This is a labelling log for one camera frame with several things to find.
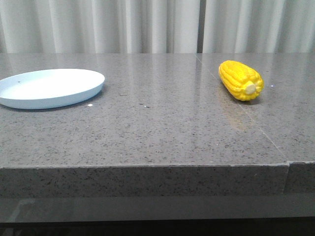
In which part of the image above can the white pleated curtain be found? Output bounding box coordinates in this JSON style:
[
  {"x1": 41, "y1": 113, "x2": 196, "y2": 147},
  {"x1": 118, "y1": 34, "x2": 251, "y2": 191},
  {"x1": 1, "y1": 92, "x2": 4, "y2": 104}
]
[{"x1": 0, "y1": 0, "x2": 315, "y2": 53}]

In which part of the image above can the yellow plastic corn cob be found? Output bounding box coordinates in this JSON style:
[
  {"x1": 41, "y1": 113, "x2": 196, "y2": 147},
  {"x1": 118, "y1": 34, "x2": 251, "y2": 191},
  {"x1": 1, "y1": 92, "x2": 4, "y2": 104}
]
[{"x1": 219, "y1": 60, "x2": 264, "y2": 101}]

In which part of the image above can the light blue round plate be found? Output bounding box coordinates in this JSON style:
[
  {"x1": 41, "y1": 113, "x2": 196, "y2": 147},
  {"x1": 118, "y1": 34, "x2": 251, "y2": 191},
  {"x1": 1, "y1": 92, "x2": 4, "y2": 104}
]
[{"x1": 0, "y1": 69, "x2": 105, "y2": 110}]

